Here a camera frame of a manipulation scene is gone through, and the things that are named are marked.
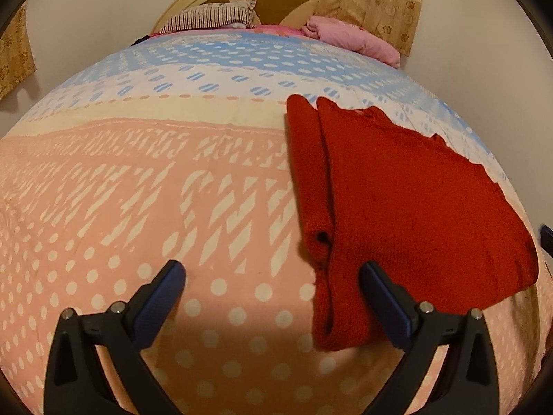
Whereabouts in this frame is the pink pillow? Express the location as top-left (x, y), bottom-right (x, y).
top-left (301, 15), bottom-right (401, 70)

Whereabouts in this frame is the beige side window curtain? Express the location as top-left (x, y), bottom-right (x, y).
top-left (0, 4), bottom-right (36, 99)

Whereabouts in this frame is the red knitted sweater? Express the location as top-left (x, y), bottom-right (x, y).
top-left (286, 95), bottom-right (539, 351)

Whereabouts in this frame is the polka dot bed cover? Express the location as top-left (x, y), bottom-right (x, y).
top-left (1, 30), bottom-right (522, 414)

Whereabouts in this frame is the striped pillow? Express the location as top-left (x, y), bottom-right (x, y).
top-left (158, 0), bottom-right (257, 34)

